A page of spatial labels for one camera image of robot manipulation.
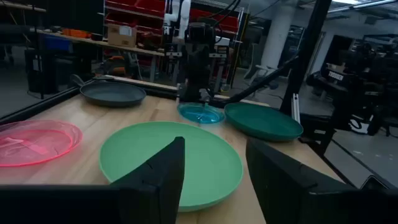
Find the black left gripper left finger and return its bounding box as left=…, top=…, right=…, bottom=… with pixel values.
left=110, top=136, right=186, bottom=224

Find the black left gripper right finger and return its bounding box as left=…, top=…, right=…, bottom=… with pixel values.
left=245, top=138, right=352, bottom=224

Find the dark green bowl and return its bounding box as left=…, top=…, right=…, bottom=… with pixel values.
left=223, top=101, right=304, bottom=142

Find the dark grey plastic plate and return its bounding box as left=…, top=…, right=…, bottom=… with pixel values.
left=79, top=80, right=147, bottom=108

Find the light green plastic plate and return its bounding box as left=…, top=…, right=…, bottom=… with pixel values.
left=98, top=120, right=244, bottom=213

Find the red storage bins rack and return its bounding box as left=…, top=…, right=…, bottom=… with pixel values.
left=104, top=0, right=241, bottom=35

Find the brown cardboard box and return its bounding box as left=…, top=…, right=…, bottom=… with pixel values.
left=106, top=24, right=138, bottom=49

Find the white round pillar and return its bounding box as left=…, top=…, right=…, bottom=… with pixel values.
left=260, top=0, right=298, bottom=70

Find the blue transparent plastic plate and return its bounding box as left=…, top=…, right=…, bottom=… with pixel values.
left=176, top=101, right=226, bottom=125

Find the wooden workbench shelf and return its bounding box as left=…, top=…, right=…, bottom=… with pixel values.
left=35, top=29, right=165, bottom=82

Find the orange tool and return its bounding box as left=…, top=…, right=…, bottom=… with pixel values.
left=61, top=28, right=93, bottom=39

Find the pink transparent plastic plate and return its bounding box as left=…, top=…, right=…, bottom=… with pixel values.
left=0, top=119, right=84, bottom=168

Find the black Trossen robot station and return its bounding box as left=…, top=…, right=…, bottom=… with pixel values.
left=306, top=34, right=398, bottom=138

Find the blue storage bin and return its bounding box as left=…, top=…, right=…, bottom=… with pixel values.
left=42, top=34, right=73, bottom=52

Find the ceiling tube light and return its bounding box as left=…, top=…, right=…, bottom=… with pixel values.
left=326, top=0, right=398, bottom=14

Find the silver frame bracket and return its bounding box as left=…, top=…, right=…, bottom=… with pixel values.
left=291, top=93, right=301, bottom=124

